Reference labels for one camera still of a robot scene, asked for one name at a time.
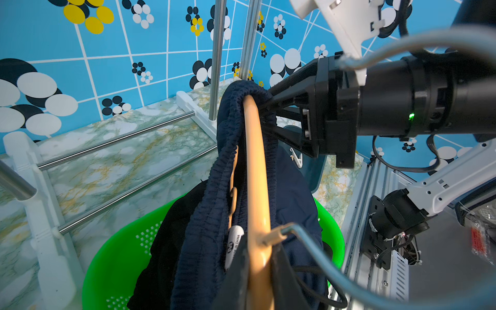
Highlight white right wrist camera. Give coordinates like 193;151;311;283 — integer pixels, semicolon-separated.
288;0;386;87

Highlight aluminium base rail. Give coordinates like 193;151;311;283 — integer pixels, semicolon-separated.
341;161;410;302

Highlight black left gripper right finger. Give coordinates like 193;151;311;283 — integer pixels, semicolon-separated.
271;244;309;310

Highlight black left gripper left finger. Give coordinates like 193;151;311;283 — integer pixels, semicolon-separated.
213;236;250;310

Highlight navy blue shorts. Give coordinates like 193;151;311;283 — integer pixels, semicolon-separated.
170;80;322;309

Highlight green plastic basket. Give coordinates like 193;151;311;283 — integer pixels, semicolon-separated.
81;191;346;310

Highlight black shorts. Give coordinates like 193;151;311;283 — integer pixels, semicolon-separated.
127;181;207;309

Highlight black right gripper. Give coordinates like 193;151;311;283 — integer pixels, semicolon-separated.
259;54;360;169

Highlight white clothespin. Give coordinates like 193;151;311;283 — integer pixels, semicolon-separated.
289;147;303;169

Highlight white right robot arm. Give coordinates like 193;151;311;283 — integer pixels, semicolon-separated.
259;1;495;269

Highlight wooden hanger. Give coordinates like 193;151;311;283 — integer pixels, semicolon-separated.
226;94;496;310

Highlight white metal clothes rack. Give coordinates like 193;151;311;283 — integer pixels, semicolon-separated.
0;0;264;310

